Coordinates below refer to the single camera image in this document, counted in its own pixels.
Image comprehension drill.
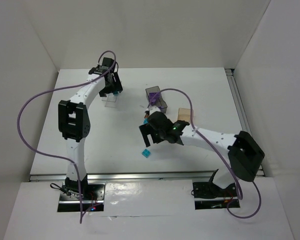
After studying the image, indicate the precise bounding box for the small teal lego brick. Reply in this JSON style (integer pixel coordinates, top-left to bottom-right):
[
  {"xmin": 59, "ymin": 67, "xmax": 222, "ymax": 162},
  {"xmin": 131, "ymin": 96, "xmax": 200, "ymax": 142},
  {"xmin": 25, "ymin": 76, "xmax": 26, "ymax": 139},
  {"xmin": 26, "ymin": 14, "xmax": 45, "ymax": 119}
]
[{"xmin": 141, "ymin": 148, "xmax": 151, "ymax": 158}]

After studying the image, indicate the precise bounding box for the dark smoky plastic container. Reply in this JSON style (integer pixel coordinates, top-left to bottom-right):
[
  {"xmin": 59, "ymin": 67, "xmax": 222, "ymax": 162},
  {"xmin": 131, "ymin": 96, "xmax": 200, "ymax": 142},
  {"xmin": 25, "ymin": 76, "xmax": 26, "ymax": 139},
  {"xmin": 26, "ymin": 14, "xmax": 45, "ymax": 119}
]
[{"xmin": 145, "ymin": 86, "xmax": 168, "ymax": 114}]

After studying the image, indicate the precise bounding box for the purple oval lego piece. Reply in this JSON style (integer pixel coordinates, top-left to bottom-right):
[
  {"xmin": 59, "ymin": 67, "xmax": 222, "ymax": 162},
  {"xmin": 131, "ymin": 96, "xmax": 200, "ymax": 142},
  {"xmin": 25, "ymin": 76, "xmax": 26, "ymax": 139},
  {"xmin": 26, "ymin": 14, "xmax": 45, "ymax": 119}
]
[{"xmin": 149, "ymin": 98, "xmax": 158, "ymax": 106}]

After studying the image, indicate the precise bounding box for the orange translucent plastic container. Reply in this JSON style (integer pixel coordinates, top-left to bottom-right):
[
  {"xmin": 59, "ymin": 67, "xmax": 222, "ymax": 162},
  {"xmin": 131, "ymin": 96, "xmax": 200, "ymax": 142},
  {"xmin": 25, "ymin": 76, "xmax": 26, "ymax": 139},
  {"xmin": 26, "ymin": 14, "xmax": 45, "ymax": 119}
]
[{"xmin": 177, "ymin": 107, "xmax": 194, "ymax": 123}]

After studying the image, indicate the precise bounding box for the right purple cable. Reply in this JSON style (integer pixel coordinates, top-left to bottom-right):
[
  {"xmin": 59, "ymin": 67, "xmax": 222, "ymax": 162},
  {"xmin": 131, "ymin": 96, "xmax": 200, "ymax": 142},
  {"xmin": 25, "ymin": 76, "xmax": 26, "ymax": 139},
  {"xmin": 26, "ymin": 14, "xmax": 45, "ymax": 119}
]
[{"xmin": 146, "ymin": 87, "xmax": 263, "ymax": 219}]

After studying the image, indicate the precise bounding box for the clear plastic container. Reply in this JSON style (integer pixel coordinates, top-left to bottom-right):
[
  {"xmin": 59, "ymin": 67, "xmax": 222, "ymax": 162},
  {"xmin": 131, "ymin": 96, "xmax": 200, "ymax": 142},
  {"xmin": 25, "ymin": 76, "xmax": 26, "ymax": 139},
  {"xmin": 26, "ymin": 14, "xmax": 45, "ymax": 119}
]
[{"xmin": 101, "ymin": 93, "xmax": 118, "ymax": 108}]

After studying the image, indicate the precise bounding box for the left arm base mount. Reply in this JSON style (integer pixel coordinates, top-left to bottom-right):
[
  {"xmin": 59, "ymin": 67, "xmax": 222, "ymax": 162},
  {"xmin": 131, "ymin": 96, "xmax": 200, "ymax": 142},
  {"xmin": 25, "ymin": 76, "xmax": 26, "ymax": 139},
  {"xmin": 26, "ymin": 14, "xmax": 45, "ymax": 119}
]
[{"xmin": 50, "ymin": 183, "xmax": 106, "ymax": 213}]

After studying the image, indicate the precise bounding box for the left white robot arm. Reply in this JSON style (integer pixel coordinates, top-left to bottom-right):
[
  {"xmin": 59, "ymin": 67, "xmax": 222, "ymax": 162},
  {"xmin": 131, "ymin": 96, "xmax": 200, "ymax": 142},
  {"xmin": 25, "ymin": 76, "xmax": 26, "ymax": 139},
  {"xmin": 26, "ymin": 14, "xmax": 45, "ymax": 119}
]
[{"xmin": 58, "ymin": 57, "xmax": 123, "ymax": 193}]

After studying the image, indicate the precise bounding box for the aluminium front rail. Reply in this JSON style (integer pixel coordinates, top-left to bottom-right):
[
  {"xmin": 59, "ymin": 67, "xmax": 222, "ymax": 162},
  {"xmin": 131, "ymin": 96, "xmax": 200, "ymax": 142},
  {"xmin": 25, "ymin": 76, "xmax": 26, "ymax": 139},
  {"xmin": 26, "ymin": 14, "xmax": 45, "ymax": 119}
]
[{"xmin": 29, "ymin": 171, "xmax": 213, "ymax": 182}]

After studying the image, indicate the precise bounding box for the aluminium side rail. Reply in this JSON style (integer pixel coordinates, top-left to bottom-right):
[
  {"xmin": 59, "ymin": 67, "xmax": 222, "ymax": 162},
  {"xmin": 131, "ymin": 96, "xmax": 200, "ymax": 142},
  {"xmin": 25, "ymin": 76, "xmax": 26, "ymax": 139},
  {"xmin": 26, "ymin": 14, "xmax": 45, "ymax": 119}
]
[{"xmin": 225, "ymin": 68, "xmax": 265, "ymax": 182}]

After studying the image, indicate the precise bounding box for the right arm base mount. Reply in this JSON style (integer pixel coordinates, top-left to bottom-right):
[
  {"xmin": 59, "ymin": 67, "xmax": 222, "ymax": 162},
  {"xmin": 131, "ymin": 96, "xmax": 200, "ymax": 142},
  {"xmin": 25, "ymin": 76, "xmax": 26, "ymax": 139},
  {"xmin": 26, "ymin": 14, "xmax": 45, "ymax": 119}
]
[{"xmin": 190, "ymin": 182, "xmax": 240, "ymax": 210}]

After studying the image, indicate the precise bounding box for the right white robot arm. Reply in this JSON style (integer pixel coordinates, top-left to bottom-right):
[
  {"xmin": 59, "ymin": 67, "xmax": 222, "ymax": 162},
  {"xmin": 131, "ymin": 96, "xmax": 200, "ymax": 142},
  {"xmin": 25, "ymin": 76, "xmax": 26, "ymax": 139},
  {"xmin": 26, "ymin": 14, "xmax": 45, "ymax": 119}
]
[{"xmin": 139, "ymin": 107, "xmax": 265, "ymax": 189}]

